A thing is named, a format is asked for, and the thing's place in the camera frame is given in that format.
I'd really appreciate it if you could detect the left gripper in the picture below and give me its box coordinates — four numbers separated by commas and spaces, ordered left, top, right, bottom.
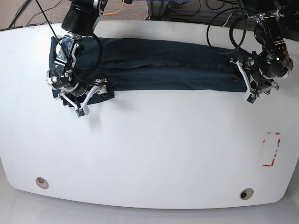
232, 68, 271, 89

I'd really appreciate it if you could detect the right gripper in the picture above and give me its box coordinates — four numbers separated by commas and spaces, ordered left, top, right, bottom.
60, 85, 108, 107

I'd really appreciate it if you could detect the dark blue t-shirt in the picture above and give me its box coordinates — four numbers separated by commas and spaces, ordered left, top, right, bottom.
48, 36, 254, 105

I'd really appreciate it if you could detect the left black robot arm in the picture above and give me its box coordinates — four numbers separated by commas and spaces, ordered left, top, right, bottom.
238, 0, 293, 92

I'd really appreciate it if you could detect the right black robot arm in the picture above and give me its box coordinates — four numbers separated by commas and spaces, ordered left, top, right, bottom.
46, 0, 107, 110

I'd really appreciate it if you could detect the red tape rectangle marking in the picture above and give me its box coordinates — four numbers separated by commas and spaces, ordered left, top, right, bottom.
260, 132, 281, 167

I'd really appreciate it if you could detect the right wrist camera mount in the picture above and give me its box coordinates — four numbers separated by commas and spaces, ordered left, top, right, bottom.
58, 78, 108, 118

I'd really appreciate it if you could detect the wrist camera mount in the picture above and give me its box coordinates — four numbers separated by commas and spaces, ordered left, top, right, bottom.
58, 78, 108, 118
230, 58, 279, 105

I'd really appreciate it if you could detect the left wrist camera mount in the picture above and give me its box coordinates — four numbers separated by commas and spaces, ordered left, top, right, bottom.
230, 58, 279, 105

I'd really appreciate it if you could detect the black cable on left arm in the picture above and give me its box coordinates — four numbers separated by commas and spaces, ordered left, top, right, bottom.
206, 4, 257, 54

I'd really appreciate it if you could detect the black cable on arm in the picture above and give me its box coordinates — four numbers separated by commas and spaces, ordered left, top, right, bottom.
206, 4, 257, 54
34, 0, 103, 82

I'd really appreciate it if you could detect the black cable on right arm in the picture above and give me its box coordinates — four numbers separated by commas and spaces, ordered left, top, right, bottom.
34, 0, 103, 82

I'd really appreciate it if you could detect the yellow cable on floor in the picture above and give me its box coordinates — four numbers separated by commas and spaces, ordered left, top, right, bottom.
102, 0, 124, 16

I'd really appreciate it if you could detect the left table cable grommet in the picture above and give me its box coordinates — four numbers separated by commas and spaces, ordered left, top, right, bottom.
36, 177, 49, 189

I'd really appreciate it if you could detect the table cable grommet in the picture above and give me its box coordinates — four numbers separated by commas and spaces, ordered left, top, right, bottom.
36, 177, 49, 189
240, 188, 254, 200

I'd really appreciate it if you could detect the right table cable grommet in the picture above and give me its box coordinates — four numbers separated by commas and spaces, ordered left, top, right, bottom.
240, 188, 254, 200

